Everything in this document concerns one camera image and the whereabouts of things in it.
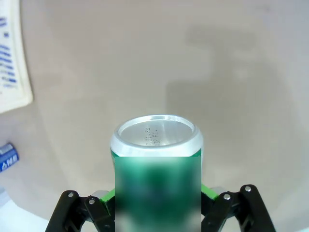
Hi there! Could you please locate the dark green drink can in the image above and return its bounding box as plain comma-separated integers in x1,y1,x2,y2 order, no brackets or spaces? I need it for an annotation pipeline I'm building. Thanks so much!
110,114,204,232

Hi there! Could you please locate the cream plastic shopping basket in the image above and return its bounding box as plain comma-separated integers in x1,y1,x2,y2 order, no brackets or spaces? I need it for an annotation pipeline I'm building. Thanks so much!
0,0,34,114

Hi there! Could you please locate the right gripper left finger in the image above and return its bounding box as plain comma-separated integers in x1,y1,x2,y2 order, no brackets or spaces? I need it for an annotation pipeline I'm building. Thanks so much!
45,189,116,232

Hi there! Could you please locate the blue drink can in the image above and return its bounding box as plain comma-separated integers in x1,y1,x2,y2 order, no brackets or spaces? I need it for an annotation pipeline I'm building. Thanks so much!
0,142,20,173

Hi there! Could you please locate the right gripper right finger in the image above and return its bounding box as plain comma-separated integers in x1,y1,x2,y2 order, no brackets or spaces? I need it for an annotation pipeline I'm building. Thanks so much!
201,183,277,232

